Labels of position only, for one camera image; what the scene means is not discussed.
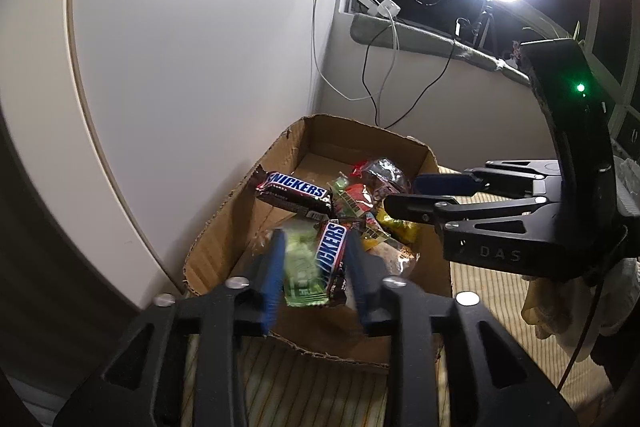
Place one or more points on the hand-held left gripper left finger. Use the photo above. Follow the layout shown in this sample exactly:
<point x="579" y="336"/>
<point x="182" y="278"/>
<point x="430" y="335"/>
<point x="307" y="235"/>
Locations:
<point x="274" y="277"/>

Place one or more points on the potted spider plant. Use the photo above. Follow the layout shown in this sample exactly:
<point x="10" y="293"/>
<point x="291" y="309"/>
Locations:
<point x="576" y="31"/>

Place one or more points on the striped bed sheet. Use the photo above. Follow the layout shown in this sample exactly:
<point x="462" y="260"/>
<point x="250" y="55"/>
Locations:
<point x="320" y="397"/>

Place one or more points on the small green candy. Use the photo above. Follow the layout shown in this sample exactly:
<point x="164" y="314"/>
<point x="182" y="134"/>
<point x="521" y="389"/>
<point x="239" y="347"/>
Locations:
<point x="340" y="183"/>

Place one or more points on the gold candy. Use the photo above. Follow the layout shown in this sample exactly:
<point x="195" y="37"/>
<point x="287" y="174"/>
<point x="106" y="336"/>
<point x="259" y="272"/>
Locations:
<point x="400" y="227"/>

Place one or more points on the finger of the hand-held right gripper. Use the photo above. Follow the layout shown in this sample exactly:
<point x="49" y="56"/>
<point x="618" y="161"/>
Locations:
<point x="410" y="207"/>
<point x="440" y="183"/>

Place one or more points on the green candy packet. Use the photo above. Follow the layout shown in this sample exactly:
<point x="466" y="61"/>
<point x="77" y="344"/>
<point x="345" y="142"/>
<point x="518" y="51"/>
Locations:
<point x="300" y="272"/>

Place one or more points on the red candy packet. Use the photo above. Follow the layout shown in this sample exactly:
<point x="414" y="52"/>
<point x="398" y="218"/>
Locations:
<point x="357" y="194"/>

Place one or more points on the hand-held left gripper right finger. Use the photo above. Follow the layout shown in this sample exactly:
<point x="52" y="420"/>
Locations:
<point x="357" y="282"/>

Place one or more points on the brown chocolate bar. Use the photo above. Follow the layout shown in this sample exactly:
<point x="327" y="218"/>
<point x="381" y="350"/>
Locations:
<point x="331" y="252"/>
<point x="295" y="189"/>

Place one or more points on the person's right hand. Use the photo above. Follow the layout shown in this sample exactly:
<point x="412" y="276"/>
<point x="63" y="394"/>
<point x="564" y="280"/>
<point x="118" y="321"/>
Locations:
<point x="560" y="307"/>

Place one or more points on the white power strip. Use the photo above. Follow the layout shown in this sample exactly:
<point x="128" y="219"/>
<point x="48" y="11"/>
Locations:
<point x="387" y="9"/>

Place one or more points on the brown cardboard box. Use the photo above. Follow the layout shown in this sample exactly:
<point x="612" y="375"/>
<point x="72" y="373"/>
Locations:
<point x="325" y="142"/>

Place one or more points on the white wardrobe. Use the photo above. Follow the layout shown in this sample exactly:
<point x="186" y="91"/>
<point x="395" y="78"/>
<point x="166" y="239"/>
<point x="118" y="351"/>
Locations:
<point x="125" y="57"/>

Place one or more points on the clear dark plum packet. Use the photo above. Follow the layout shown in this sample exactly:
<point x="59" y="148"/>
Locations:
<point x="385" y="172"/>

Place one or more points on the sliced bread packet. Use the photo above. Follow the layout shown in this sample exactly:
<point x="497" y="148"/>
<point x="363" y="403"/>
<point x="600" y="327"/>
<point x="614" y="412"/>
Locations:
<point x="395" y="257"/>

